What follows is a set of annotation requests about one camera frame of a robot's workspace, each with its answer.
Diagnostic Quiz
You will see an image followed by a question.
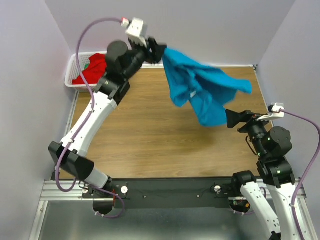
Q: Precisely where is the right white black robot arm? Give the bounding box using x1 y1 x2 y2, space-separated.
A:
225 104 303 240

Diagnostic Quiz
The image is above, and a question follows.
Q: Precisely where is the red t shirt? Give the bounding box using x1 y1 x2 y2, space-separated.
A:
82 53 107 85

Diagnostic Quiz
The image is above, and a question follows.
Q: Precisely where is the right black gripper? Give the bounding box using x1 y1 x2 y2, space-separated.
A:
225 108 273 158

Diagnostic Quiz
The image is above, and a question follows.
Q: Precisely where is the white plastic basket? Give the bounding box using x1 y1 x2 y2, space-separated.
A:
64 51 107 92

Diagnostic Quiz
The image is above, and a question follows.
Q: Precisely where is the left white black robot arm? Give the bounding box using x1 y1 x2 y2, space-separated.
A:
48 37 167 198

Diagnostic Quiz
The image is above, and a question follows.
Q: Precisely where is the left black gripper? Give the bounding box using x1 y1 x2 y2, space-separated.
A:
123 36 168 81

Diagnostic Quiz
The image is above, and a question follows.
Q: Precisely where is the blue t shirt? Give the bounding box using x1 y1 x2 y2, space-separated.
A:
162 48 253 127

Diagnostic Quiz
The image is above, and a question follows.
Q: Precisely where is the aluminium frame rail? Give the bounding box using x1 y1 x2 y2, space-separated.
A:
27 177 86 240

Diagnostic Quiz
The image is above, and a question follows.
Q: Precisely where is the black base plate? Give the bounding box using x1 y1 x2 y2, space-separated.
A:
82 177 248 210

